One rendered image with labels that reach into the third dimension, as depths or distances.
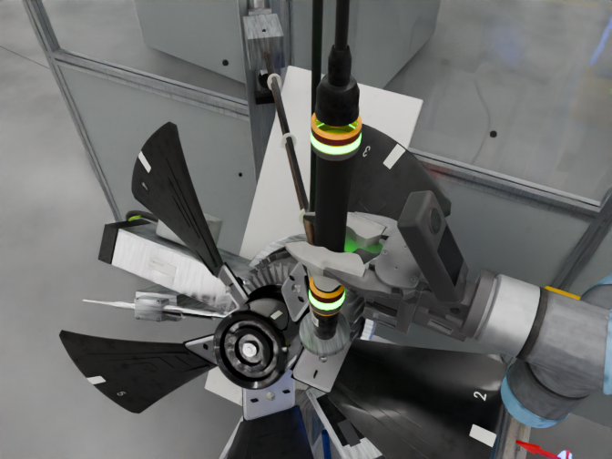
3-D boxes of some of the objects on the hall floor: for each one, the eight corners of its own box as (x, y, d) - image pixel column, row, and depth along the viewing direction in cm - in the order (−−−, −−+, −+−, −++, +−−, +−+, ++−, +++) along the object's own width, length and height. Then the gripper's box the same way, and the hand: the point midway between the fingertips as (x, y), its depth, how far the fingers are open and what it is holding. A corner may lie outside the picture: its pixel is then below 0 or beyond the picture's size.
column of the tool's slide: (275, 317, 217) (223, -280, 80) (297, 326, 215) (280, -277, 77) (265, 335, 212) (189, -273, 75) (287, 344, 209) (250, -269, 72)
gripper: (457, 374, 53) (273, 300, 59) (481, 290, 60) (314, 230, 66) (479, 334, 47) (270, 255, 52) (504, 244, 53) (316, 182, 59)
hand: (306, 229), depth 56 cm, fingers closed on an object, 4 cm apart
